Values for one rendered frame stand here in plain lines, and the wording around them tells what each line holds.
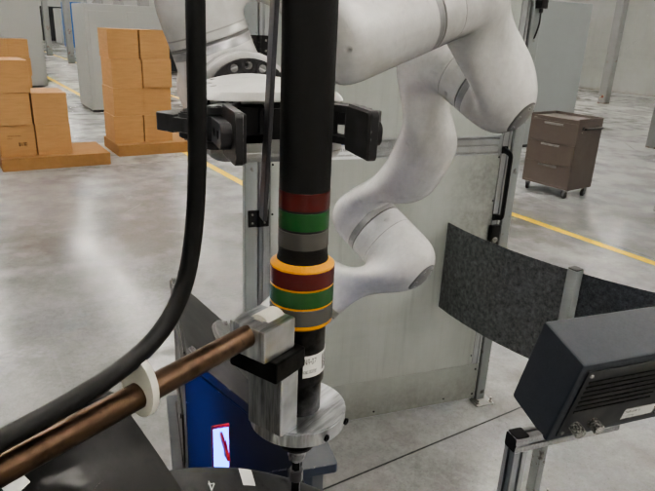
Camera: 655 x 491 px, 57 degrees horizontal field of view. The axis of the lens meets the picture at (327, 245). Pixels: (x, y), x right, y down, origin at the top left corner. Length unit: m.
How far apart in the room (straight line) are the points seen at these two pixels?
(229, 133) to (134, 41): 8.17
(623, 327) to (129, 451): 0.89
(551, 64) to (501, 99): 9.78
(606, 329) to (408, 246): 0.37
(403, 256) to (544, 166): 6.35
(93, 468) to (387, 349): 2.33
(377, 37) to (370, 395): 2.33
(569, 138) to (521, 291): 4.92
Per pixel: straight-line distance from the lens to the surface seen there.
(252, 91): 0.43
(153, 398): 0.32
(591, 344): 1.11
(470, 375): 3.09
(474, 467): 2.78
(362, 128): 0.39
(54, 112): 7.96
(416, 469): 2.71
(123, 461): 0.53
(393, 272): 1.12
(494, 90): 0.87
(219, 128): 0.37
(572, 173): 7.28
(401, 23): 0.69
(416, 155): 1.00
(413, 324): 2.77
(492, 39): 0.85
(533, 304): 2.40
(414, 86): 0.97
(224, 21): 0.58
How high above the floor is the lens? 1.72
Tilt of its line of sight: 20 degrees down
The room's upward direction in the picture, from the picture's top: 3 degrees clockwise
